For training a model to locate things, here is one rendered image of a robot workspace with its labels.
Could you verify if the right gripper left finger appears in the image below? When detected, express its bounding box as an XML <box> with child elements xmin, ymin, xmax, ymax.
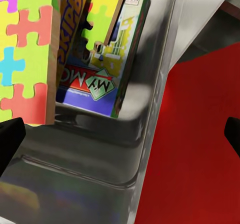
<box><xmin>0</xmin><ymin>117</ymin><xmax>26</xmax><ymax>177</ymax></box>

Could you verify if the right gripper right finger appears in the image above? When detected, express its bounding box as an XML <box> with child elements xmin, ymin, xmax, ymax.
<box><xmin>224</xmin><ymin>116</ymin><xmax>240</xmax><ymax>157</ymax></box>

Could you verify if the jigsaw puzzle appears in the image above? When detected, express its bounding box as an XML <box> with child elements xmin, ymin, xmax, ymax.
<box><xmin>0</xmin><ymin>0</ymin><xmax>61</xmax><ymax>125</ymax></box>
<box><xmin>79</xmin><ymin>0</ymin><xmax>123</xmax><ymax>54</ymax></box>

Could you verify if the toy box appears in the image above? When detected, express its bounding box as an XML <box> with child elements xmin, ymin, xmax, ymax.
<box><xmin>0</xmin><ymin>0</ymin><xmax>184</xmax><ymax>224</ymax></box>

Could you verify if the board game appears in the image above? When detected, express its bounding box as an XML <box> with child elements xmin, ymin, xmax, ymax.
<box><xmin>55</xmin><ymin>0</ymin><xmax>150</xmax><ymax>119</ymax></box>
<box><xmin>28</xmin><ymin>0</ymin><xmax>87</xmax><ymax>127</ymax></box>

